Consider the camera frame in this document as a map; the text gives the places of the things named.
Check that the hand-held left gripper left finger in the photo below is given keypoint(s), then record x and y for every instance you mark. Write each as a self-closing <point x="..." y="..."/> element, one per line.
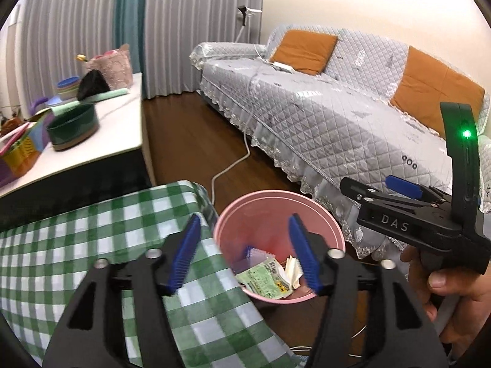
<point x="186" y="253"/>

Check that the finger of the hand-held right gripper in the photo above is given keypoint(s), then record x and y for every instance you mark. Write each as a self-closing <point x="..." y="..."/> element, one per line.
<point x="402" y="186"/>
<point x="364" y="193"/>

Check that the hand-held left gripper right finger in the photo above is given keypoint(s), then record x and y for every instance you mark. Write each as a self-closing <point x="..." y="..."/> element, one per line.
<point x="303" y="253"/>

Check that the white tissue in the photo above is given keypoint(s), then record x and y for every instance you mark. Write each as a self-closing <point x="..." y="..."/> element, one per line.
<point x="291" y="272"/>

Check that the green snack packet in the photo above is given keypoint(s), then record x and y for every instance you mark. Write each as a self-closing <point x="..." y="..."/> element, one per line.
<point x="261" y="278"/>

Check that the pink plastic bin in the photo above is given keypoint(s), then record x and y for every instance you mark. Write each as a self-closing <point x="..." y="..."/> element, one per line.
<point x="249" y="218"/>

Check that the person's right hand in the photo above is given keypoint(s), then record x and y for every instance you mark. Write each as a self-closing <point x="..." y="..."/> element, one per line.
<point x="475" y="295"/>

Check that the grey quilted sofa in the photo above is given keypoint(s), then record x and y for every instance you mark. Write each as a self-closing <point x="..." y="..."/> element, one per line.
<point x="326" y="115"/>

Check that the green white checkered tablecloth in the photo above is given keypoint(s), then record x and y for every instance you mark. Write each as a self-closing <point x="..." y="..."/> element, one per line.
<point x="96" y="230"/>

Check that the orange cushion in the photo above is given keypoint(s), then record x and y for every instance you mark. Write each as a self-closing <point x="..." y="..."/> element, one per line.
<point x="433" y="84"/>
<point x="303" y="50"/>

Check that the white top coffee table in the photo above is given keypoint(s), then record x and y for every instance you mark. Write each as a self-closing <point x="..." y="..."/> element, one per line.
<point x="115" y="130"/>

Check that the white power strip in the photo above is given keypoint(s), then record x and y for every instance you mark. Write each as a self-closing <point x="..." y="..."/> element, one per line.
<point x="282" y="66"/>

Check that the dark green round tin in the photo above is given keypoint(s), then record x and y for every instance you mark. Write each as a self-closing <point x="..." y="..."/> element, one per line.
<point x="73" y="126"/>

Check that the black hat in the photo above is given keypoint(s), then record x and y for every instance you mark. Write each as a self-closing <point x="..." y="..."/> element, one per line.
<point x="92" y="84"/>

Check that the colourful tin box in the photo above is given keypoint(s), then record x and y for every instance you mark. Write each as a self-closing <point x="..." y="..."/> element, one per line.
<point x="19" y="153"/>

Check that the pink fabric basket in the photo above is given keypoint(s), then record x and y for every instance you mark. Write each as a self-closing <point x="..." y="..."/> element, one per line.
<point x="115" y="69"/>

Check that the stack of coloured bowls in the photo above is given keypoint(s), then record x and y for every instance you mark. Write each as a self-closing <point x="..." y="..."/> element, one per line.
<point x="67" y="88"/>

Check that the purple plastic scoop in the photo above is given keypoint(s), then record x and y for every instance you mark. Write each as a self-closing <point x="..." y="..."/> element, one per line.
<point x="38" y="105"/>

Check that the brown figurine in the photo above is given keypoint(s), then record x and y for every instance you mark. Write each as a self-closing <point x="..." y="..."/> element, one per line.
<point x="9" y="126"/>

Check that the white floor lamp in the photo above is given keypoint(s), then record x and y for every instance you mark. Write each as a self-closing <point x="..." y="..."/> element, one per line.
<point x="243" y="11"/>

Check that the yellow flower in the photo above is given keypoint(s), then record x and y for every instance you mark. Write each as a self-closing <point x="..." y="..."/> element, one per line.
<point x="80" y="58"/>

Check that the grey curtain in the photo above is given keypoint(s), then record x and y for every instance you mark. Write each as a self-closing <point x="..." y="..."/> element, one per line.
<point x="199" y="27"/>
<point x="69" y="19"/>

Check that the teal curtain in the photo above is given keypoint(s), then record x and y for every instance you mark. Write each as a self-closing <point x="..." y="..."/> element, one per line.
<point x="130" y="15"/>

